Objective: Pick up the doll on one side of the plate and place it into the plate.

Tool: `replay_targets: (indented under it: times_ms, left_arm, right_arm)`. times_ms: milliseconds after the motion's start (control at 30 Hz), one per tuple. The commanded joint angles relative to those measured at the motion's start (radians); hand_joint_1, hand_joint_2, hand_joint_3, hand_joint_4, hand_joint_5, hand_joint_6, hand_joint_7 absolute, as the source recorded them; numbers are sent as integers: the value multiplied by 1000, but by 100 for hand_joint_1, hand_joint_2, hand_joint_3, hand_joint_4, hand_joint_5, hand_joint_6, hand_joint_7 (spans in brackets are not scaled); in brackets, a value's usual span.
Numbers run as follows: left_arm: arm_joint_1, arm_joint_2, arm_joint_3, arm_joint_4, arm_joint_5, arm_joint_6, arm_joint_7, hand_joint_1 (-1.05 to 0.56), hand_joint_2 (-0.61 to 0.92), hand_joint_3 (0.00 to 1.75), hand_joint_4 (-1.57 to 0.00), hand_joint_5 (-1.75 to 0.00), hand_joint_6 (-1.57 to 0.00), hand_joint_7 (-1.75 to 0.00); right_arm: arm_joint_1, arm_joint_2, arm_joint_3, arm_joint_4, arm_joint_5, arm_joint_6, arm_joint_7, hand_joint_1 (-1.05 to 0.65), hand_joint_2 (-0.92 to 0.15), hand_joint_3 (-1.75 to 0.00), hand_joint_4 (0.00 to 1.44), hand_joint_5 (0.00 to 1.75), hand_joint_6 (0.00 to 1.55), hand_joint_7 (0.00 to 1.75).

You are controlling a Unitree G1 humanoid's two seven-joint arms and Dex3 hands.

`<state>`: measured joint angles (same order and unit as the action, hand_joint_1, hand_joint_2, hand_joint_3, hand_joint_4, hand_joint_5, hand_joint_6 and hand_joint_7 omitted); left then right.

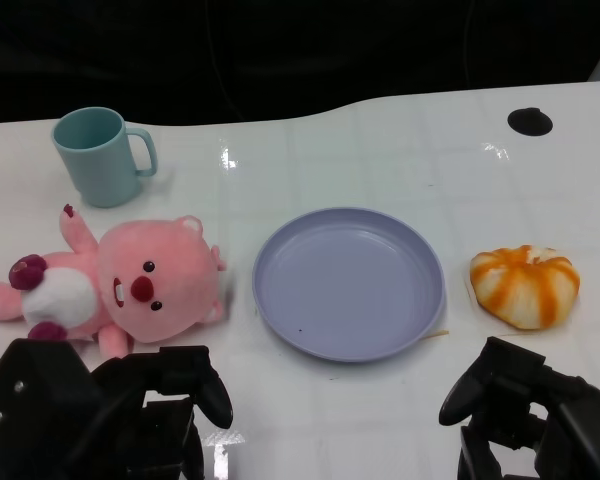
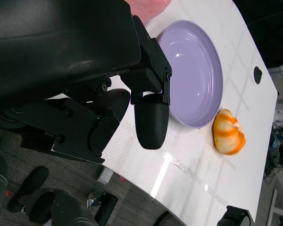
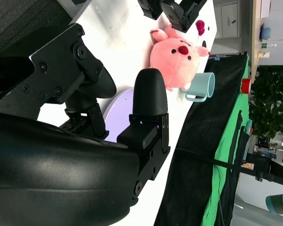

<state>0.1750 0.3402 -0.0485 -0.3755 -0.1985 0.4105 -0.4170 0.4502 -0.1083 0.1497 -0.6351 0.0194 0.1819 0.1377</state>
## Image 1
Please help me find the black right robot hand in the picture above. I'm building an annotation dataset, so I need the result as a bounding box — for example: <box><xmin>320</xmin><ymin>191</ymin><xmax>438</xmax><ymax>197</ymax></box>
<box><xmin>438</xmin><ymin>335</ymin><xmax>600</xmax><ymax>480</ymax></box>

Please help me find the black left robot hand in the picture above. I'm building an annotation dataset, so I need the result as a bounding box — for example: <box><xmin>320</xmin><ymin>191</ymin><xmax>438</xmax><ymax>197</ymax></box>
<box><xmin>0</xmin><ymin>337</ymin><xmax>235</xmax><ymax>480</ymax></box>

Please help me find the pink plush beaver doll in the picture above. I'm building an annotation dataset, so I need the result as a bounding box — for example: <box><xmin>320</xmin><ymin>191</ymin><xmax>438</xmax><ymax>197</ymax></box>
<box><xmin>0</xmin><ymin>203</ymin><xmax>229</xmax><ymax>360</ymax></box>

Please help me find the lavender plastic plate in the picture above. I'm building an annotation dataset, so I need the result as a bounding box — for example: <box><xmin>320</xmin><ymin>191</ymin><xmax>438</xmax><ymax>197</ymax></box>
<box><xmin>251</xmin><ymin>206</ymin><xmax>447</xmax><ymax>363</ymax></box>

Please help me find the orange striped white bun toy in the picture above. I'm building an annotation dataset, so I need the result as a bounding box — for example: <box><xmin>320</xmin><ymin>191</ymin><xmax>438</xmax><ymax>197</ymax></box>
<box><xmin>468</xmin><ymin>244</ymin><xmax>581</xmax><ymax>331</ymax></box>

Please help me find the teal plastic mug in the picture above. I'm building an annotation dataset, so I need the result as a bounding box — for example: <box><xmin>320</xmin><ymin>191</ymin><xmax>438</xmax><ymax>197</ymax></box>
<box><xmin>51</xmin><ymin>105</ymin><xmax>159</xmax><ymax>209</ymax></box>

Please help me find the black table grommet cap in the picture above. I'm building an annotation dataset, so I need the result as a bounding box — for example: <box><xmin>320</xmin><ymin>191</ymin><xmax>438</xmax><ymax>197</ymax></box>
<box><xmin>507</xmin><ymin>106</ymin><xmax>555</xmax><ymax>136</ymax></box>

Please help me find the black backdrop cloth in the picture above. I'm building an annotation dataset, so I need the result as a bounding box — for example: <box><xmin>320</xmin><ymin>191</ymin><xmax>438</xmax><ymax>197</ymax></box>
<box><xmin>0</xmin><ymin>0</ymin><xmax>600</xmax><ymax>126</ymax></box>

